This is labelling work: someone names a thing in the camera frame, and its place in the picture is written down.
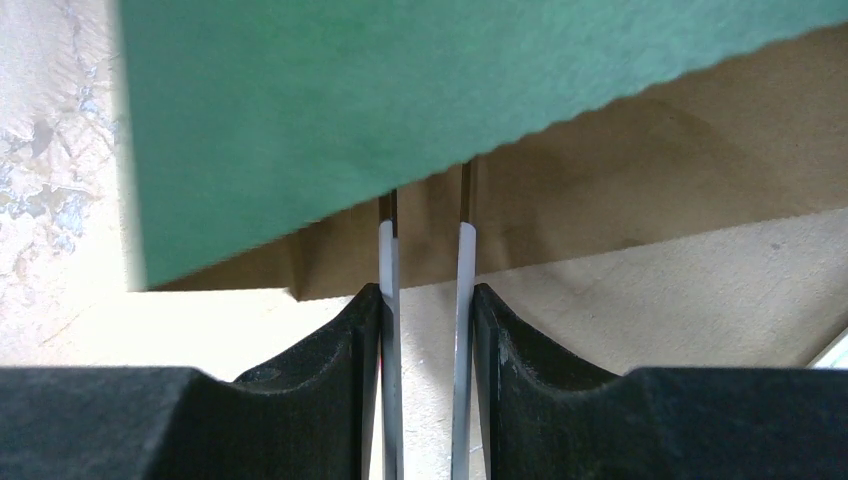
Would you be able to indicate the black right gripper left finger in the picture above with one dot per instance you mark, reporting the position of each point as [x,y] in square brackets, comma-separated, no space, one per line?
[307,413]

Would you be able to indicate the green paper bag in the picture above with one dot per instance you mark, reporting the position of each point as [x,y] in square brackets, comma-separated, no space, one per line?
[249,120]

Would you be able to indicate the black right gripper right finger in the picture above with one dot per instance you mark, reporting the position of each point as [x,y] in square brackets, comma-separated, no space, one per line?
[546,413]

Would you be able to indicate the metal tongs white grips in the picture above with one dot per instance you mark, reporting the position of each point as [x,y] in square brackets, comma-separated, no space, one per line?
[390,349]

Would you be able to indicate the leaf pattern serving tray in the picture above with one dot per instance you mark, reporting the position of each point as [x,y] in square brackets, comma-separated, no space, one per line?
[834,355]

